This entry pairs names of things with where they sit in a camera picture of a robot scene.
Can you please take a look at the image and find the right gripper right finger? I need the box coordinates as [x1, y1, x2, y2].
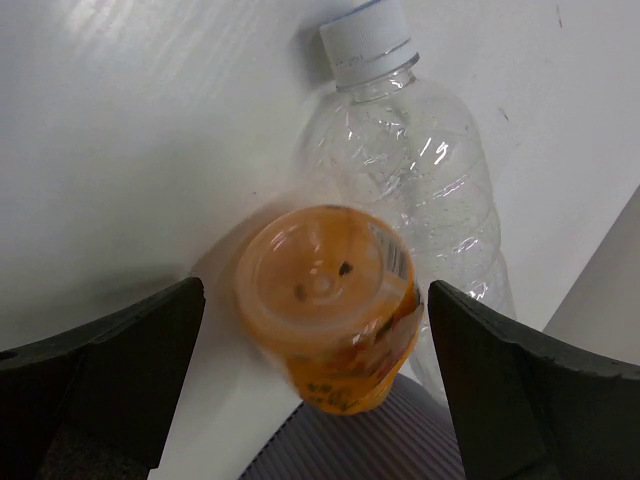
[428, 281, 639, 479]

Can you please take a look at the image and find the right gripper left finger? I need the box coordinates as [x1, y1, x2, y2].
[1, 277, 205, 479]

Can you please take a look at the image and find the orange juice bottle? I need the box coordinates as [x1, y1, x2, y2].
[234, 205, 426, 415]

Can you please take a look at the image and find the clear unlabelled plastic bottle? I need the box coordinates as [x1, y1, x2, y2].
[293, 0, 517, 401]

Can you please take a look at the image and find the grey mesh waste bin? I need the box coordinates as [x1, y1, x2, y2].
[240, 375, 466, 479]

